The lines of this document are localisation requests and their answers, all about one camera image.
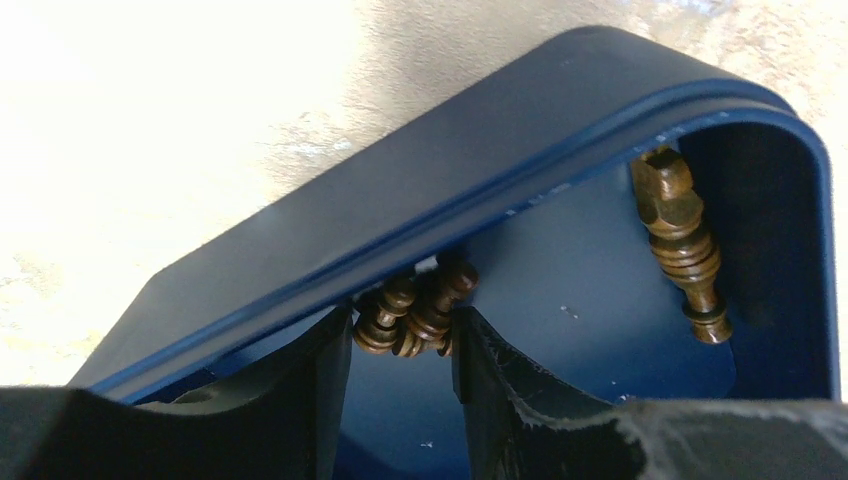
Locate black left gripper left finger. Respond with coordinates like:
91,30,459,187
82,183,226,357
1,307,351,479

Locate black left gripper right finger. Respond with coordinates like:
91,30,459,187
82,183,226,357
452,307,847,479

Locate dark chess pieces in tray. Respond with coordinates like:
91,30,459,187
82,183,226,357
353,145,733,357

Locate dark blue tin tray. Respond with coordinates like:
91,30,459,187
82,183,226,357
66,25,841,480

